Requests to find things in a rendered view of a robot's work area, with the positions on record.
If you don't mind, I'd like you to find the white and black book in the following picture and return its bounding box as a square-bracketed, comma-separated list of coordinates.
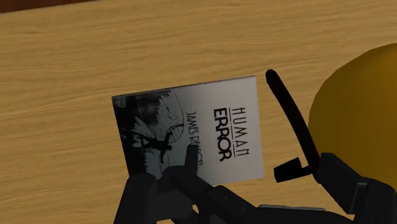
[111, 75, 265, 187]

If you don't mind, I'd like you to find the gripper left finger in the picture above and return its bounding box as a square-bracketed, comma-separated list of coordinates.
[113, 144, 258, 224]

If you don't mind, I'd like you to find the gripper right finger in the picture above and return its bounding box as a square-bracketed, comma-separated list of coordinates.
[313, 152, 397, 224]

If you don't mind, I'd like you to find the light wooden table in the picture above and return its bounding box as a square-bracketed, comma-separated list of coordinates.
[0, 0, 397, 224]

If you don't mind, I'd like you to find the yellow round object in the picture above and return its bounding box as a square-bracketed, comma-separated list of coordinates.
[308, 43, 397, 191]

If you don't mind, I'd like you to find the dark brown hooked stick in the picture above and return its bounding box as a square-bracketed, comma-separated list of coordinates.
[265, 69, 322, 184]

